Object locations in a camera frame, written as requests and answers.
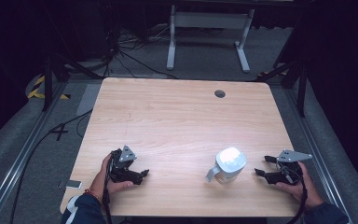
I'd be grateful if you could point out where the long black floor cable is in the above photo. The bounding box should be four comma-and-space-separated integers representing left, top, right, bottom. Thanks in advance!
9, 108, 93, 224

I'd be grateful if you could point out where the person's left hand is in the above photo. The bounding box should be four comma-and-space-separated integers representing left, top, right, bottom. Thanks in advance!
88, 153, 135, 203

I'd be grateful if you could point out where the grey floor plate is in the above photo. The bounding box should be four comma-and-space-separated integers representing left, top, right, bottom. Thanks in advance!
76, 83, 103, 117

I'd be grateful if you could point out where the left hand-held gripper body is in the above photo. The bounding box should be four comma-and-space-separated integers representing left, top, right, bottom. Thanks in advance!
109, 145, 143, 186

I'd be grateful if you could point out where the person's right hand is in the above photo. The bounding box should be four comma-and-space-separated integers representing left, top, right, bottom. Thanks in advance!
275, 161, 324, 210

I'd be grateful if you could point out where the right hand-held gripper cable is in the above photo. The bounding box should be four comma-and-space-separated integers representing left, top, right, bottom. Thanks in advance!
287, 169, 310, 224

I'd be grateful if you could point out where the yellow and black floor tape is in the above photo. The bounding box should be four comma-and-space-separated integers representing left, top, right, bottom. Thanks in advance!
27, 75, 72, 101

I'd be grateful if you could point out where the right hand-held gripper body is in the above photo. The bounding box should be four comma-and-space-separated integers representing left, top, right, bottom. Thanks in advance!
265, 149, 313, 187

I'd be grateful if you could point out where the hand-held gripper cable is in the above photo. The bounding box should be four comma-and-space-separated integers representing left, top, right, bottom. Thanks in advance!
287, 169, 310, 224
103, 155, 114, 224

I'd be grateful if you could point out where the aluminium floor rail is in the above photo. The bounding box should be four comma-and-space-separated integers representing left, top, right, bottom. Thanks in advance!
283, 88, 353, 224
0, 79, 69, 224

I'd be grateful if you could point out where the black metal stand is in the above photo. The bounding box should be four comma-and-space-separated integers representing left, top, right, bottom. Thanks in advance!
41, 50, 104, 113
255, 59, 310, 119

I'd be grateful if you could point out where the white metal desk frame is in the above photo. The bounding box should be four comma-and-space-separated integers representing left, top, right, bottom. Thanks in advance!
166, 4, 256, 75

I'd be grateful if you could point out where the white lidded pitcher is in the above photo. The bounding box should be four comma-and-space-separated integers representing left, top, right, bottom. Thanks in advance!
205, 147, 248, 186

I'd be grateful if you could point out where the left hand-held gripper cable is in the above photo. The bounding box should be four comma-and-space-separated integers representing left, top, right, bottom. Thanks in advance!
103, 155, 114, 224

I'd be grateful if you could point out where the bundle of black floor cables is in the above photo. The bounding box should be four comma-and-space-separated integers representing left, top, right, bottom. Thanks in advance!
103, 26, 180, 80

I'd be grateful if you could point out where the red bracelet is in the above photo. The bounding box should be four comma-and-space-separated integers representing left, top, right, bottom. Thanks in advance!
83, 189, 103, 203

